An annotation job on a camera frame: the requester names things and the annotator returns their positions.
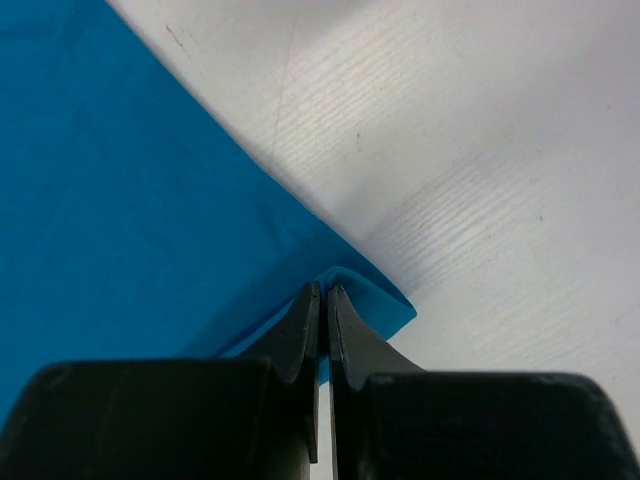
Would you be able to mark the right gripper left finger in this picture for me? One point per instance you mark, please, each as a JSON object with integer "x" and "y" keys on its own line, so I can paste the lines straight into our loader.
{"x": 252, "y": 416}

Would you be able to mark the blue t shirt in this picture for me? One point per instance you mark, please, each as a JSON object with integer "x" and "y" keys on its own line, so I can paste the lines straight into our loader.
{"x": 132, "y": 225}

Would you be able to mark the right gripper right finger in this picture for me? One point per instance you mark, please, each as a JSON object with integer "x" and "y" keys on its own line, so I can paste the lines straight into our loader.
{"x": 394, "y": 420}

